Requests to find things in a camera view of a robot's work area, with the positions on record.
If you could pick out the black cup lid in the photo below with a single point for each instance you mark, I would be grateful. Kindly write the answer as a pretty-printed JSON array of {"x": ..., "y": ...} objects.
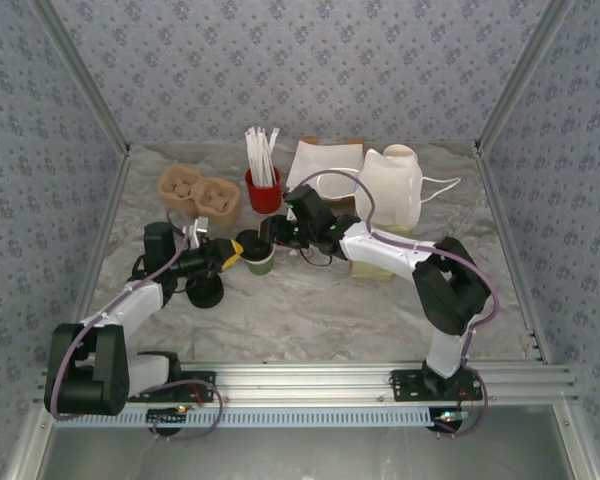
[{"x": 255, "y": 245}]

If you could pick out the white yellow paper bag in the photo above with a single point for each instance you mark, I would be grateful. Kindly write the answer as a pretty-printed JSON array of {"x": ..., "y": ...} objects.
[{"x": 387, "y": 200}]

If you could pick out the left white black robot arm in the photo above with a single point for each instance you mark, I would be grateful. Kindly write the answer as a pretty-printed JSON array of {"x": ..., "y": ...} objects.
[{"x": 105, "y": 370}]

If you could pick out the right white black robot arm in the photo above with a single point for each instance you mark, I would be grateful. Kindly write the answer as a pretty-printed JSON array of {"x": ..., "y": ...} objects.
[{"x": 380, "y": 245}]

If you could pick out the red straw holder cup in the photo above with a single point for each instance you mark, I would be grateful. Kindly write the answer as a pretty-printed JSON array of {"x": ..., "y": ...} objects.
[{"x": 265, "y": 200}]

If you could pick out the brown pulp cup carrier stack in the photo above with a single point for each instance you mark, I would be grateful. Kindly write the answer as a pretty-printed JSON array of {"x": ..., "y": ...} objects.
[{"x": 220, "y": 215}]

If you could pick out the stack of black lids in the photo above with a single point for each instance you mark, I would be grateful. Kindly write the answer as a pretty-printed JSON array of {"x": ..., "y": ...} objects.
[{"x": 205, "y": 297}]

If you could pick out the white napkin stack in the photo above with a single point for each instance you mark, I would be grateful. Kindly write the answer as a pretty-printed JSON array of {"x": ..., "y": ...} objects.
[{"x": 325, "y": 157}]

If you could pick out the white wrapped straw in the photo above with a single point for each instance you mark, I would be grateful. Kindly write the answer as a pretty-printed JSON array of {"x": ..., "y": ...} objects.
[
  {"x": 258, "y": 150},
  {"x": 269, "y": 150},
  {"x": 264, "y": 150},
  {"x": 252, "y": 150},
  {"x": 275, "y": 140}
]

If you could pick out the small black controller board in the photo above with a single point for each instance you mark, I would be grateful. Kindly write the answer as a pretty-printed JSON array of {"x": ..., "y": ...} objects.
[
  {"x": 447, "y": 419},
  {"x": 165, "y": 416}
]

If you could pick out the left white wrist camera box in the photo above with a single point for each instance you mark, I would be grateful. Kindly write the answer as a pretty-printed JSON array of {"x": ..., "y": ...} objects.
[{"x": 201, "y": 230}]

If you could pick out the aluminium front frame rail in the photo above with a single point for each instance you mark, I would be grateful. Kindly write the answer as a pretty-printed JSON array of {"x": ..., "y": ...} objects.
[{"x": 300, "y": 380}]

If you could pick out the aluminium frame post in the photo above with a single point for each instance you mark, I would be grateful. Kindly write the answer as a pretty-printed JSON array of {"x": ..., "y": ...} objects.
[
  {"x": 80, "y": 75},
  {"x": 525, "y": 75}
]

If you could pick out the aluminium frame leg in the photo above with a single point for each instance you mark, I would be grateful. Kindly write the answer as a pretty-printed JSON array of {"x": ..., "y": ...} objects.
[
  {"x": 27, "y": 445},
  {"x": 577, "y": 450}
]

